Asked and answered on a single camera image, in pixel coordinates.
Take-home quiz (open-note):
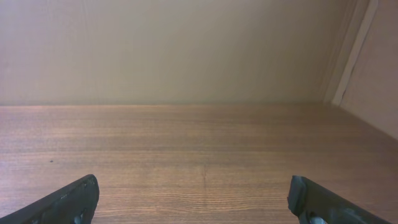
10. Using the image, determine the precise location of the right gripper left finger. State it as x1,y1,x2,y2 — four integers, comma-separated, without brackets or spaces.
1,174,100,224

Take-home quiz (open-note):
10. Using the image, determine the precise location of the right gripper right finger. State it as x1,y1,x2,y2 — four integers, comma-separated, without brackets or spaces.
287,175,391,224

